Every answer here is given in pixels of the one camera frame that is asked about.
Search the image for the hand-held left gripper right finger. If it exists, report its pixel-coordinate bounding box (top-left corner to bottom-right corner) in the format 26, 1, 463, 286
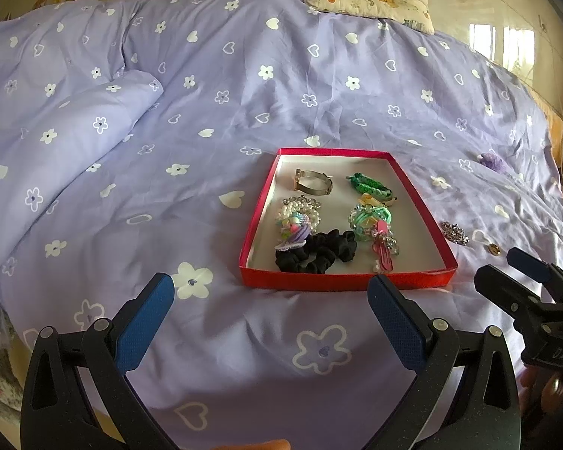
361, 274, 521, 450

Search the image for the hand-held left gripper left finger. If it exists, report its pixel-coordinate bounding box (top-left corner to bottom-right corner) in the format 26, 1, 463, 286
21, 272, 179, 450

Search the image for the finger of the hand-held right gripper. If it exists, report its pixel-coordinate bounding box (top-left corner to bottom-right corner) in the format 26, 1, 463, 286
507, 247, 563, 311
474, 265, 560, 333

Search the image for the red cardboard box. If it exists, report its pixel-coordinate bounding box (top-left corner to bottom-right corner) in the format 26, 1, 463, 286
238, 147, 458, 294

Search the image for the green braided bracelet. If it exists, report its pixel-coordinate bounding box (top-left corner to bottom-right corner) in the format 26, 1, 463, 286
346, 173, 397, 204

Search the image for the pearl crown hair tie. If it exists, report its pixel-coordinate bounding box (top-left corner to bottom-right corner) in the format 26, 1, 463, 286
281, 196, 324, 233

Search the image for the gold metal bracelet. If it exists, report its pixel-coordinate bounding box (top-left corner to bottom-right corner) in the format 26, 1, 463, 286
292, 168, 334, 195

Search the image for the person's right hand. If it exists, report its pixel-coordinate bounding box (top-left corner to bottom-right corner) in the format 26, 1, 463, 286
518, 366, 563, 428

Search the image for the person's left hand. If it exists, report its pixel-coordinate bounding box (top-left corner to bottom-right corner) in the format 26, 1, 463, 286
213, 438, 292, 450

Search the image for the pink hair clip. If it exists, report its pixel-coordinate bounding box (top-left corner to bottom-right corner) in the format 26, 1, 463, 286
373, 220, 397, 273

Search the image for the black scrunchie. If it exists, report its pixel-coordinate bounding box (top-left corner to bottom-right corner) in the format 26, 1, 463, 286
274, 229, 358, 275

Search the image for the purple fluffy hair clip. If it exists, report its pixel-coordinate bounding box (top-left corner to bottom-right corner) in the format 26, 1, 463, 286
476, 151, 505, 172

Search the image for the purple shell hair clip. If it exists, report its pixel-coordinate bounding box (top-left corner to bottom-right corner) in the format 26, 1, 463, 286
274, 224, 316, 251

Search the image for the orange bed mat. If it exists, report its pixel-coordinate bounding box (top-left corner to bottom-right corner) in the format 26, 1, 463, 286
528, 87, 563, 174

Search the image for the grey floral mattress cover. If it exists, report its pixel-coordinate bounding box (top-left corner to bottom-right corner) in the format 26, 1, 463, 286
0, 328, 29, 413

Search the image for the lilac floral quilt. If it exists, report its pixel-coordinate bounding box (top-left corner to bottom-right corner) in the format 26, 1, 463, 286
0, 0, 165, 287

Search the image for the lilac floral bedsheet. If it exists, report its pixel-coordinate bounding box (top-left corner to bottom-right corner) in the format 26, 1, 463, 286
0, 0, 563, 450

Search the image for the clear bead bracelet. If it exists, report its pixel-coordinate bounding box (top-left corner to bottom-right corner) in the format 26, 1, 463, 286
354, 225, 401, 258

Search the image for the green hair tie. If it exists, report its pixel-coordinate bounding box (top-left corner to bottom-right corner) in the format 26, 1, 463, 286
348, 204, 394, 242

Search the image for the pastel bead hair tie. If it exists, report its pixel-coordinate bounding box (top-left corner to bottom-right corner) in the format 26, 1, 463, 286
276, 211, 306, 236

